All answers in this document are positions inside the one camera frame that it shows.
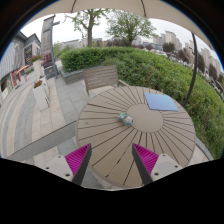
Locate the wooden slatted chair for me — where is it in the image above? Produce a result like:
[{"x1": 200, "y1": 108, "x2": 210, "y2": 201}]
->
[{"x1": 83, "y1": 65, "x2": 127, "y2": 100}]

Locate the blue mouse pad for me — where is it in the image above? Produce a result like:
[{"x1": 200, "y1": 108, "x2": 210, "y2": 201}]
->
[{"x1": 145, "y1": 93, "x2": 178, "y2": 111}]

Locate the round slatted wooden table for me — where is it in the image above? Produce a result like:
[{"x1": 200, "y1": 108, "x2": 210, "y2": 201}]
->
[{"x1": 76, "y1": 86, "x2": 196, "y2": 188}]

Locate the white planter box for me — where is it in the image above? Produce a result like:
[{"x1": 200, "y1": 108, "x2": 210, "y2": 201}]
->
[
  {"x1": 33, "y1": 80, "x2": 49, "y2": 111},
  {"x1": 31, "y1": 55, "x2": 43, "y2": 79}
]

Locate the far white planter box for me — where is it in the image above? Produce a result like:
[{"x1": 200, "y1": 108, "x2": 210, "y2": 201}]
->
[{"x1": 31, "y1": 55, "x2": 43, "y2": 79}]

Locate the near white planter box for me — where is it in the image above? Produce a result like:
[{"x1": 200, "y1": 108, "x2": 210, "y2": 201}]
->
[{"x1": 33, "y1": 80, "x2": 49, "y2": 111}]

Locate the beige patio umbrella canopy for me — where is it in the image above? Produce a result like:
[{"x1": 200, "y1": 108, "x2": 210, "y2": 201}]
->
[{"x1": 25, "y1": 0, "x2": 214, "y2": 50}]

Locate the tall grey sign pylon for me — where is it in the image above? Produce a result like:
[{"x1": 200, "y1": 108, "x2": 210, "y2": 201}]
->
[{"x1": 41, "y1": 16, "x2": 58, "y2": 79}]

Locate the dark curved umbrella pole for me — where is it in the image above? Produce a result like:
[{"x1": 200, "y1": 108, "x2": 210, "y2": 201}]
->
[{"x1": 182, "y1": 32, "x2": 198, "y2": 109}]

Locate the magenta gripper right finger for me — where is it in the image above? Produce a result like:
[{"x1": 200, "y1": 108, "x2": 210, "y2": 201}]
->
[{"x1": 131, "y1": 143, "x2": 184, "y2": 186}]

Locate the green white computer mouse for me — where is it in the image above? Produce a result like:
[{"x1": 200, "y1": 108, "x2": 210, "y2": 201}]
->
[{"x1": 117, "y1": 113, "x2": 133, "y2": 126}]

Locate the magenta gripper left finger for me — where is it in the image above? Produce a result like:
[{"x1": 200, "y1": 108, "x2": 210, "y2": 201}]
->
[{"x1": 44, "y1": 143, "x2": 93, "y2": 186}]

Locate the green hedge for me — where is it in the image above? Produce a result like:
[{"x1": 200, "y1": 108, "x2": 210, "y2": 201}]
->
[{"x1": 60, "y1": 47, "x2": 224, "y2": 159}]

